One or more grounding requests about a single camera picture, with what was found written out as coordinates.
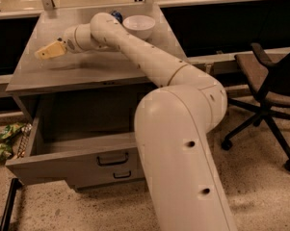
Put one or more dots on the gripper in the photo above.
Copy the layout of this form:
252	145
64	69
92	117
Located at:
68	41

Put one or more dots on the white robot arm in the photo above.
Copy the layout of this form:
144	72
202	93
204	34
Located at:
171	123

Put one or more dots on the grey drawer cabinet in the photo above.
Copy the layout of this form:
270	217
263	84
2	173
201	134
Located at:
85	71

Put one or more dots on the open grey top drawer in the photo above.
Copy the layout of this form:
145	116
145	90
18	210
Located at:
70	129

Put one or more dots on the blue soda can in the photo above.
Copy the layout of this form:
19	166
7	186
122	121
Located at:
117	15

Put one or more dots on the white bowl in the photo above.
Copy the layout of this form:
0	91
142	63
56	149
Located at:
140	26

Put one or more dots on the green chip bag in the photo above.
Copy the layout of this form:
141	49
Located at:
7	137

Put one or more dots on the black stand leg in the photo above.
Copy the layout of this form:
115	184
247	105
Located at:
5	222

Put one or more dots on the black office chair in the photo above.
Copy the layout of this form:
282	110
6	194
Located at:
268	78

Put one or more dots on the black top drawer handle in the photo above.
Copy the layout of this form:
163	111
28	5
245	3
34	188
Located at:
110	160

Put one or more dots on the black drawer handle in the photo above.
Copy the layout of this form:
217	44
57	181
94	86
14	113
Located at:
123	175
110	160

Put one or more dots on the black lower drawer handle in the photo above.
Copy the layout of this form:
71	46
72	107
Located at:
123	175

